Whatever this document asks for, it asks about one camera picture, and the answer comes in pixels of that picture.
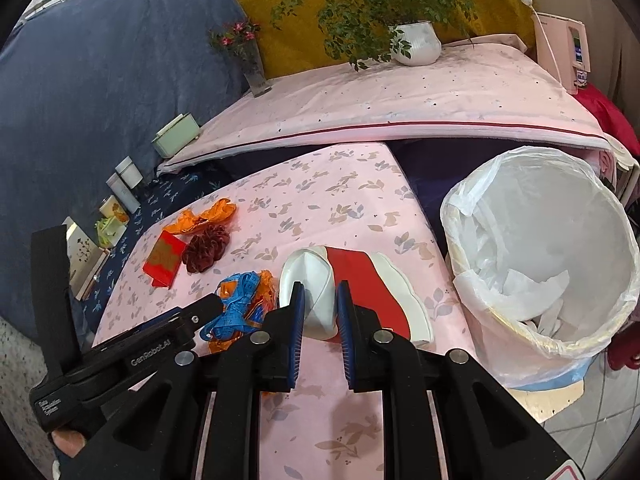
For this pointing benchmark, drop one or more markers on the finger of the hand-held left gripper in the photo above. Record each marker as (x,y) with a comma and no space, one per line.
(197,317)

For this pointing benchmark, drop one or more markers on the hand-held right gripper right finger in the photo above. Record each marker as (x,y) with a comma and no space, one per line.
(345,335)

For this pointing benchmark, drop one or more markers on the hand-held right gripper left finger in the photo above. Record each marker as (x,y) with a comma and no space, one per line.
(297,330)

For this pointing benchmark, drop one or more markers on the blue ribbon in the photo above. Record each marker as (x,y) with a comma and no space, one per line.
(235,310)

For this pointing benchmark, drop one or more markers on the red and white paper cup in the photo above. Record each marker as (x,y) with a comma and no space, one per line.
(360,280)

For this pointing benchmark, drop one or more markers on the white cloth gloves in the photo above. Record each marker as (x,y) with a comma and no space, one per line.
(547,324)

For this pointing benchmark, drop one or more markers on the bin with white plastic liner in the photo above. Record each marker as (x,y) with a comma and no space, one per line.
(545,210)

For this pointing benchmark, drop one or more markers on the person's left hand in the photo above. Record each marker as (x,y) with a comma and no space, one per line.
(67,442)

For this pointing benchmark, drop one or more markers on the red and gold packet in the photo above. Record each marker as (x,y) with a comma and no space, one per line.
(162,260)

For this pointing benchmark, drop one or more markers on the reddish hair scrunchie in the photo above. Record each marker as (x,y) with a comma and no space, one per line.
(205,247)

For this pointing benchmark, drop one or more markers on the orange plastic wrapper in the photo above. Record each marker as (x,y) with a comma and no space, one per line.
(205,216)

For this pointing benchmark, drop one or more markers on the framed pressed-flower picture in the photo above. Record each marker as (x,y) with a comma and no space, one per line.
(82,255)

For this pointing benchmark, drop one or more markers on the small yellow-green box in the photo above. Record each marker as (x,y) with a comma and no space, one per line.
(107,230)

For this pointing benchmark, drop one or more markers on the navy leaf-print cloth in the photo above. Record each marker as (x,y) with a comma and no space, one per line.
(150,200)

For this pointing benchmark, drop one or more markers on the pink floral tablecloth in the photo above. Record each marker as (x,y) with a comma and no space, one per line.
(325,200)

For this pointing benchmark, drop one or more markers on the small leaf-print box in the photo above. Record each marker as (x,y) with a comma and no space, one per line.
(112,210)

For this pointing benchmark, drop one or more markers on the tall grey bottle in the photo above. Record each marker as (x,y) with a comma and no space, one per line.
(122,192)

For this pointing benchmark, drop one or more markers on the grey and white jar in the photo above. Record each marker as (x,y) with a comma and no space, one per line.
(128,172)

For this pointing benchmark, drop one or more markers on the pale green lidded box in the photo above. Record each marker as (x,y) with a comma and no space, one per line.
(175,135)

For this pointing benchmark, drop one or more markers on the beige stool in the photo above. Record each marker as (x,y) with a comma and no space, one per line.
(555,400)

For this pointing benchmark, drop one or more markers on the pale pink quilt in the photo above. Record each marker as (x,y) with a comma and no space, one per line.
(400,105)

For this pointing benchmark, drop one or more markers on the blue hanging blanket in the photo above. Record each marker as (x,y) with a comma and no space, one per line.
(100,85)

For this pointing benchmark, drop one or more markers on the glass vase with pink flowers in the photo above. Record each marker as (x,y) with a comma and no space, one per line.
(252,67)

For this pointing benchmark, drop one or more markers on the green plant in white pot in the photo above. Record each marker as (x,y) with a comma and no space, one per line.
(415,42)

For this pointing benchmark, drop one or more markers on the red cloth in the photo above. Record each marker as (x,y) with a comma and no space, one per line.
(607,110)

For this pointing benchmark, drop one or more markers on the pink water dispenser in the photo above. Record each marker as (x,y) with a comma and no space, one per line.
(560,45)

